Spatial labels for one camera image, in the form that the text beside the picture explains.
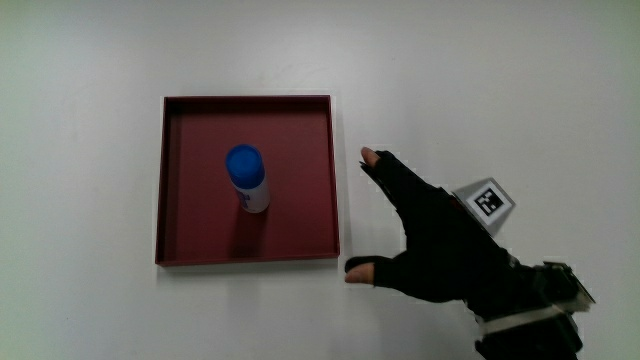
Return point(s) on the person's right hand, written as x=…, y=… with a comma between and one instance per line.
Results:
x=445, y=255

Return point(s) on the red square plate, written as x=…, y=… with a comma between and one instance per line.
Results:
x=295, y=200

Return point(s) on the blue-capped white glue stick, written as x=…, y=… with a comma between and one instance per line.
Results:
x=247, y=177

